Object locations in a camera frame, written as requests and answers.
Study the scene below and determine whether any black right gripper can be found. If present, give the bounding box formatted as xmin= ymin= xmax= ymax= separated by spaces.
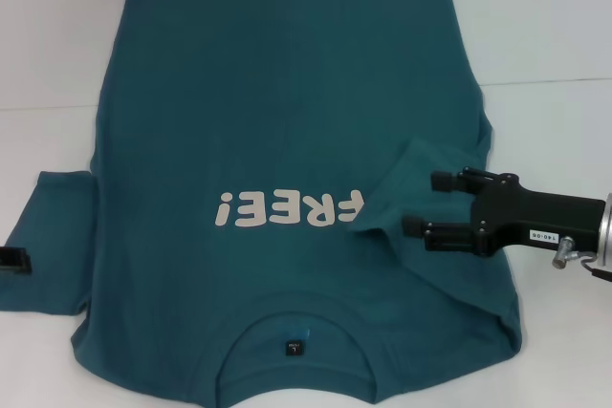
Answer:
xmin=402 ymin=165 xmax=607 ymax=260

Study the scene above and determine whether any teal FREE print T-shirt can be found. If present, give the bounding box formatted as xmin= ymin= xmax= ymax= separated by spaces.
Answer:
xmin=0 ymin=0 xmax=523 ymax=408

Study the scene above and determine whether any right gripper cable with plugs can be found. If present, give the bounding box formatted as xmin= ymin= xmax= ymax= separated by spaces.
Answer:
xmin=551 ymin=234 xmax=612 ymax=286

